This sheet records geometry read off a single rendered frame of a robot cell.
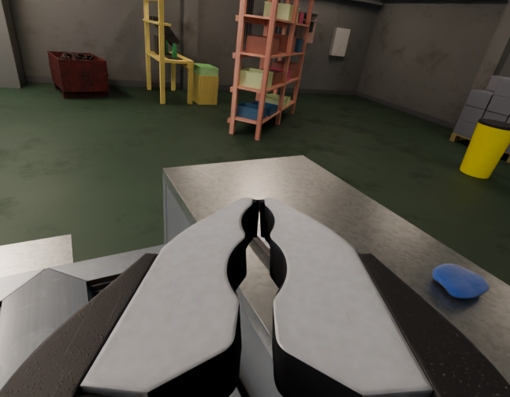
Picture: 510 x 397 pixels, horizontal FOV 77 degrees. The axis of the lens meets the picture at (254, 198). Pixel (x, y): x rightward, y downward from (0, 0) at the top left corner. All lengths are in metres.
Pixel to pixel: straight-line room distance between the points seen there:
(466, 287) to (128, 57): 7.54
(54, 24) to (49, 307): 7.12
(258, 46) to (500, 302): 4.33
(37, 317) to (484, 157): 5.20
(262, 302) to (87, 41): 7.41
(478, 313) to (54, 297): 0.97
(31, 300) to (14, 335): 0.10
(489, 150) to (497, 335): 4.65
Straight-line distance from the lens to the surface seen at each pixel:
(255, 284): 0.68
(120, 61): 7.86
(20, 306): 0.98
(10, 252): 1.36
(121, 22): 7.81
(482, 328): 0.81
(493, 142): 5.34
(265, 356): 0.65
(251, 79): 4.86
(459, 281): 0.85
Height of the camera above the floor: 1.52
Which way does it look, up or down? 28 degrees down
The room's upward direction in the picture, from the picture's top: 8 degrees clockwise
